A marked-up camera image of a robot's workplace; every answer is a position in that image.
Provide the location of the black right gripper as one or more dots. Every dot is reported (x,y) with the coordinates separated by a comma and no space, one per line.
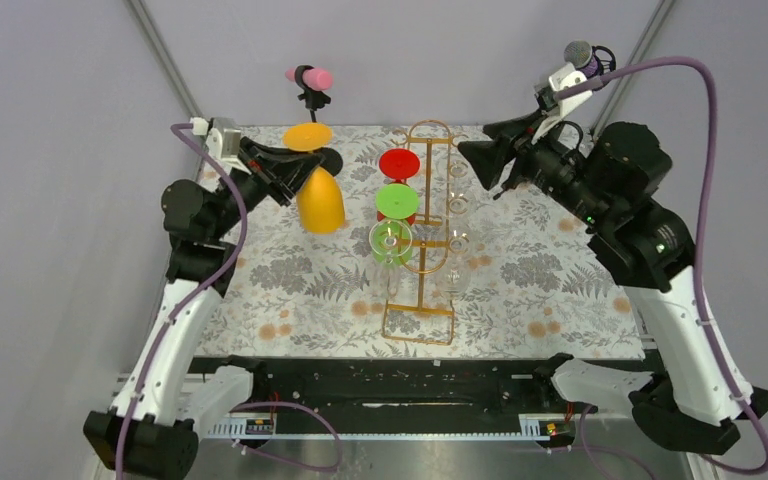
(516,162)

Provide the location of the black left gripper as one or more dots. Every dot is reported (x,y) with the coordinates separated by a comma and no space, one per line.
(280,170)

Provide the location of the clear wine glass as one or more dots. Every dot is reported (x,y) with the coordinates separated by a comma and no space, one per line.
(458,218)
(453,279)
(458,174)
(391,243)

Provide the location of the yellow plastic wine glass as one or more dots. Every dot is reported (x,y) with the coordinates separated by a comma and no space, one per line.
(320,201)

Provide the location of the red plastic wine glass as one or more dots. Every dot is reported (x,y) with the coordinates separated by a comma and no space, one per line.
(397,169)

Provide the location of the green plastic wine glass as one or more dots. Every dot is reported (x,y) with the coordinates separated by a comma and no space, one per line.
(391,237)

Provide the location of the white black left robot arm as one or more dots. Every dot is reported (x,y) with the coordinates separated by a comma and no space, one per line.
(148,430)

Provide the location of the black stand with pink microphone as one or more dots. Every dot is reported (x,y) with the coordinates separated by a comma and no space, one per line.
(314,82)

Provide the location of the tripod stand with purple microphone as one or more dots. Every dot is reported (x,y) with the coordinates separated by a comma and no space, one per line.
(586,61)

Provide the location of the floral patterned tablecloth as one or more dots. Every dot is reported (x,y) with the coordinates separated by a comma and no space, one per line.
(534,288)

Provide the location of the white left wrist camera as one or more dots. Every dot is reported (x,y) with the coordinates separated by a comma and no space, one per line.
(222,140)

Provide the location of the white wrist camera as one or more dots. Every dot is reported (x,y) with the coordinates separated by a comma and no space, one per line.
(222,140)
(558,96)

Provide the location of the gold wire wine glass rack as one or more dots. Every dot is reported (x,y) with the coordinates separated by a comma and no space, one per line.
(424,278)

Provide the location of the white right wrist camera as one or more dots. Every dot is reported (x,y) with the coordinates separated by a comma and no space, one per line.
(558,96)

